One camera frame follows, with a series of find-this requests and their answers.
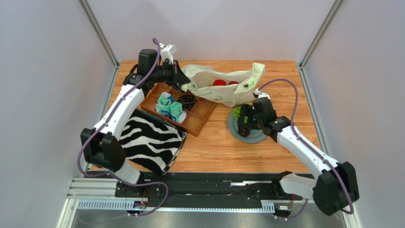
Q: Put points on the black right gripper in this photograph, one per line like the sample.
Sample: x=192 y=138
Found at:
x=245 y=119

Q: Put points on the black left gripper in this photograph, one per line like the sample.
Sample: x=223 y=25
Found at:
x=178 y=79

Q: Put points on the green grape bunch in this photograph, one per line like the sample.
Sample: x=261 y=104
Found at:
x=236 y=112

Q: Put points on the pale green plastic bag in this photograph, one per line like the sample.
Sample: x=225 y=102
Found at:
x=202 y=78

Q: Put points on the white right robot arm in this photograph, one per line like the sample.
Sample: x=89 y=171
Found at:
x=333 y=185

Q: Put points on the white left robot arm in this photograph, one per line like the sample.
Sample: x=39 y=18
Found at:
x=100 y=145

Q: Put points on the grey blue plate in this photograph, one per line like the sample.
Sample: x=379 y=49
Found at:
x=255 y=136

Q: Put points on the black rolled sock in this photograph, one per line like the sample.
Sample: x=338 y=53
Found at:
x=187 y=101

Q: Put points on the teal white sock pair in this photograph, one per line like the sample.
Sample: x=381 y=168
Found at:
x=168 y=107

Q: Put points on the wooden compartment tray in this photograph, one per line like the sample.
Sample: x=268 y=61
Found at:
x=195 y=119

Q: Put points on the zebra striped cloth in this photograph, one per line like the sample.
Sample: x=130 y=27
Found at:
x=151 y=141

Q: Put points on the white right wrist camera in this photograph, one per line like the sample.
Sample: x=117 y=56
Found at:
x=259 y=94

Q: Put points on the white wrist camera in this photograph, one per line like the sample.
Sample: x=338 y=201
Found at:
x=167 y=53
x=259 y=94

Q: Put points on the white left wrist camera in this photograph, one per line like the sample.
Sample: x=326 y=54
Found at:
x=167 y=53

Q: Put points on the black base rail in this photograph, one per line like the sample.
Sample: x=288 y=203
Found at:
x=206 y=190

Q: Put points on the aluminium frame rail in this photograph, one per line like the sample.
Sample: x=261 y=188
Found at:
x=91 y=203

